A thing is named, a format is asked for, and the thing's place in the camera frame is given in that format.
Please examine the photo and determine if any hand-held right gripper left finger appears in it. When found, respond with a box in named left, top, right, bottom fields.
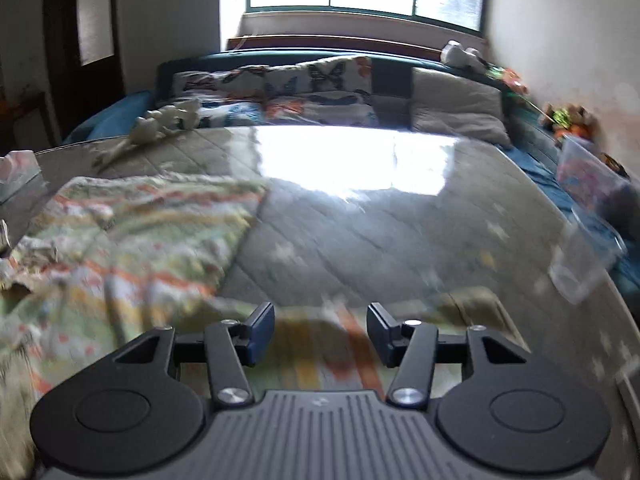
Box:
left=113, top=302, right=276, bottom=407

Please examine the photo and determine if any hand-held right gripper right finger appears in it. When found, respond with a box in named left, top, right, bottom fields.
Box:
left=366, top=302, right=529, bottom=407

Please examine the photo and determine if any striped patterned garment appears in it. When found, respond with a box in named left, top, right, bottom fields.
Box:
left=0, top=172, right=531, bottom=480

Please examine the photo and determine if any clear plastic cup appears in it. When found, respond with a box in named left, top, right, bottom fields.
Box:
left=548, top=207, right=628, bottom=305

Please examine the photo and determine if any white plush toy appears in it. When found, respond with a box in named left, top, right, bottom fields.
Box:
left=93, top=98, right=203, bottom=171

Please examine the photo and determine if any grey pillow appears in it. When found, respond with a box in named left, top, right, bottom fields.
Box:
left=409, top=67, right=512, bottom=148

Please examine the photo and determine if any butterfly print pillow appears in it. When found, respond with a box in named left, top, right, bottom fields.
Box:
left=171, top=56, right=382, bottom=129

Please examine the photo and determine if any blue sofa bed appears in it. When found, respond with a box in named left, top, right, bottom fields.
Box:
left=61, top=50, right=640, bottom=321

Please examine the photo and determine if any clear plastic storage box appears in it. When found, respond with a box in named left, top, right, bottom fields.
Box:
left=555, top=136, right=632, bottom=221

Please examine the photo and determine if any colourful plush toy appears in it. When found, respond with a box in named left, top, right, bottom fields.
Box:
left=540, top=102, right=598, bottom=141

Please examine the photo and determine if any orange green toy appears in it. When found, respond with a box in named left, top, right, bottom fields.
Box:
left=492, top=66, right=531, bottom=98

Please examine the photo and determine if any white stuffed toy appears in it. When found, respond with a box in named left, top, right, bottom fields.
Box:
left=440, top=40, right=488, bottom=71

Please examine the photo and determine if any tissue pack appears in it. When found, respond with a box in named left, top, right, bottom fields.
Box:
left=0, top=151, right=47, bottom=205

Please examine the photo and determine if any dark wooden door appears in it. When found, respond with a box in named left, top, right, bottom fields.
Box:
left=42, top=0, right=126, bottom=142

